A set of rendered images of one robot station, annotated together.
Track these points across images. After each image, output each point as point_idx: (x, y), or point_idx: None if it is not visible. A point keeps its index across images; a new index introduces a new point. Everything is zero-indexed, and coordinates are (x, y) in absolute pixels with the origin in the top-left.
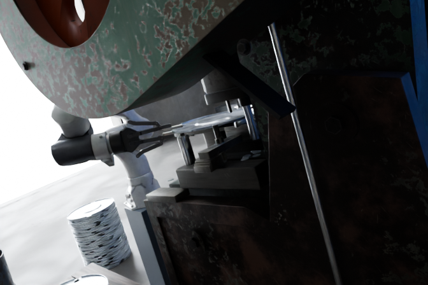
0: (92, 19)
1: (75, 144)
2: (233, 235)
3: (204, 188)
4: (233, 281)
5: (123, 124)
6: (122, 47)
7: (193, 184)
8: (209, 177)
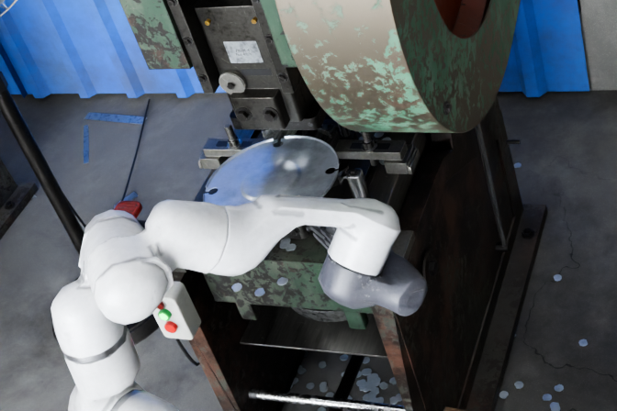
0: (437, 0)
1: (400, 256)
2: (440, 207)
3: (403, 199)
4: (446, 271)
5: (128, 393)
6: None
7: (398, 207)
8: (404, 178)
